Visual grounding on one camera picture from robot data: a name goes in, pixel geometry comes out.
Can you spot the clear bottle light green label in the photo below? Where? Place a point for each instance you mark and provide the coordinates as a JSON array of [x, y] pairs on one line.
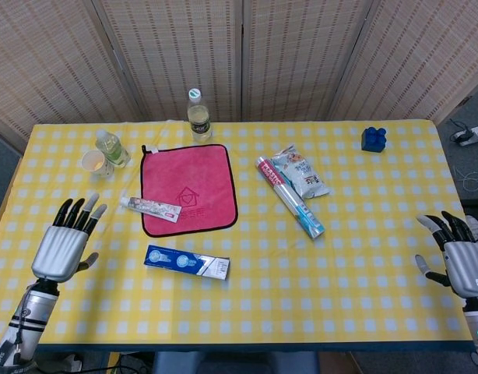
[[114, 150]]

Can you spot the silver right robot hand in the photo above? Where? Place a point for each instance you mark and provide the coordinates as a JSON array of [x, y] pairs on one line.
[[464, 265]]

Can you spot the blue stool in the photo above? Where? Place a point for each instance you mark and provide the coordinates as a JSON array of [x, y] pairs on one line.
[[235, 364]]

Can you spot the plastic food wrap roll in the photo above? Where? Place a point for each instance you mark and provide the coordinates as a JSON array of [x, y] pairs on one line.
[[293, 202]]

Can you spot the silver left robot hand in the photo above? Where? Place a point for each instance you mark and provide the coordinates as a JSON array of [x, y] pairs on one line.
[[60, 249]]

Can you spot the pink cloth with black edge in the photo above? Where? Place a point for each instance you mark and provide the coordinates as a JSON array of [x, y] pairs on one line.
[[184, 179]]

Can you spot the blue building block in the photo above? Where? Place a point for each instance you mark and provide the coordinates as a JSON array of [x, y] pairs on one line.
[[373, 140]]

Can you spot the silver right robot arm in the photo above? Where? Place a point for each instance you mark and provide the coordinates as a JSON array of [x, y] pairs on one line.
[[476, 319]]

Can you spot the white toothpaste tube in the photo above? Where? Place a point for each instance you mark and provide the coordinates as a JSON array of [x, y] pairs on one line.
[[153, 208]]

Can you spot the blue and white toothpaste box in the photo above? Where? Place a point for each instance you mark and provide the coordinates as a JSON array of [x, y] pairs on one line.
[[176, 261]]

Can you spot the woven folding screen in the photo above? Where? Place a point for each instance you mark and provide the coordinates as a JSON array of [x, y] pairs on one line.
[[301, 58]]

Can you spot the clear bottle dark green label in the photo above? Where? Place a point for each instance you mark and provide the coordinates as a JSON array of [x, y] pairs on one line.
[[200, 124]]

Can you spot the yellow checked tablecloth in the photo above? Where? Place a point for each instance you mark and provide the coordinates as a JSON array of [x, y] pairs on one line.
[[301, 292]]

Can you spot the white and blue snack packet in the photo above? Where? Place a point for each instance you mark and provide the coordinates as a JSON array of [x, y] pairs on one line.
[[305, 173]]

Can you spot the white paper cup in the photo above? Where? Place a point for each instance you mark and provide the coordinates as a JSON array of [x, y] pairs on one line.
[[95, 163]]

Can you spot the white power strip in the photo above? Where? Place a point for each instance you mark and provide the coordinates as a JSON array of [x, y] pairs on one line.
[[474, 134]]

